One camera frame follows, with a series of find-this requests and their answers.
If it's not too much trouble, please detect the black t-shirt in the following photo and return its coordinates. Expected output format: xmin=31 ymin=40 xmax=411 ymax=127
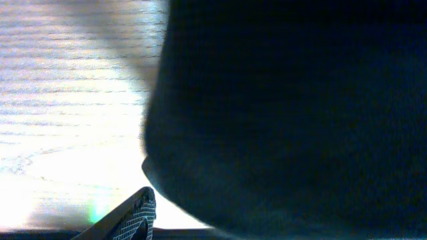
xmin=143 ymin=0 xmax=426 ymax=239

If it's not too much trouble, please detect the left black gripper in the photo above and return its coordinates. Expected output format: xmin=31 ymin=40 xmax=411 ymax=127
xmin=0 ymin=186 xmax=234 ymax=240

